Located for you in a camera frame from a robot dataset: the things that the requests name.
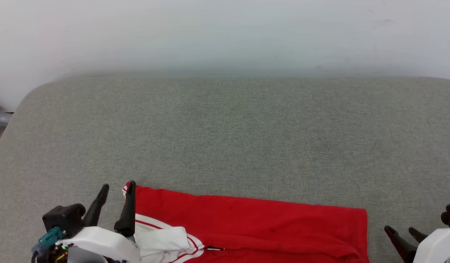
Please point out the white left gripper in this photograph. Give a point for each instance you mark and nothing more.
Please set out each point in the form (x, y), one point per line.
(104, 243)

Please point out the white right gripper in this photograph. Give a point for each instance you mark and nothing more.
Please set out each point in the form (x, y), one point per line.
(438, 246)

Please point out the red white basketball jersey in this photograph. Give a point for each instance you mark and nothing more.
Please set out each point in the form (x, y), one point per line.
(265, 226)

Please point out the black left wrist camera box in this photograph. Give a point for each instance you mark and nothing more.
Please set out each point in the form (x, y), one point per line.
(64, 217)

